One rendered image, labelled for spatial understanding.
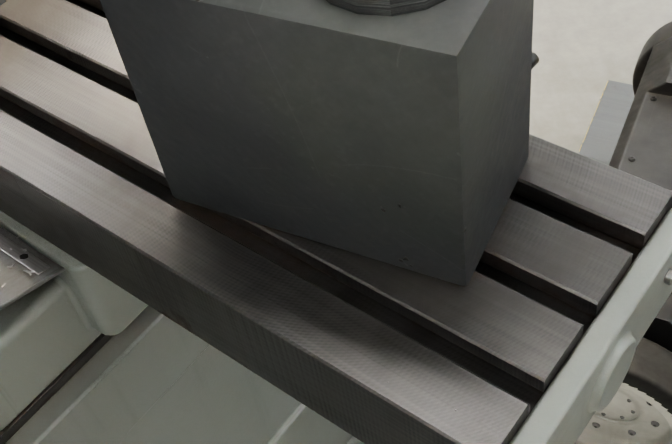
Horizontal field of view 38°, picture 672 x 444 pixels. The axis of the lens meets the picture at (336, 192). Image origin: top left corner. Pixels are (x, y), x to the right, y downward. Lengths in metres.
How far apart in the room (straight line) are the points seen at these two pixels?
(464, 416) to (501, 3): 0.23
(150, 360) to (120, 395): 0.04
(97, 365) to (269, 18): 0.47
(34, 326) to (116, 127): 0.18
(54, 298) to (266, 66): 0.35
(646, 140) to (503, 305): 0.65
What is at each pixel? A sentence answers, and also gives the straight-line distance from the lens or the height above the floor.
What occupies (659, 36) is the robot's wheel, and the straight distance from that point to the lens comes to 1.40.
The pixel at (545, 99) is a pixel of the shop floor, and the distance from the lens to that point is 2.13.
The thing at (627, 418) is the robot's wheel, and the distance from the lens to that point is 1.11.
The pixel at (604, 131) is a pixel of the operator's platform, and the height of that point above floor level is 0.40.
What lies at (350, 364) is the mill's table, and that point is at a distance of 0.58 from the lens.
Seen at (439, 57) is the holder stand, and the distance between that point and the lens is 0.47.
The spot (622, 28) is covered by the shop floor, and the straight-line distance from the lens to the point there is 2.32.
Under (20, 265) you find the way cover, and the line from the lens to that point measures 0.79.
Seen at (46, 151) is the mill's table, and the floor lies 0.96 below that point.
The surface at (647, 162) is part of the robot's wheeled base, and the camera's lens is 1.19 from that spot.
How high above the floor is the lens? 1.44
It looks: 47 degrees down
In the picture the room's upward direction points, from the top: 10 degrees counter-clockwise
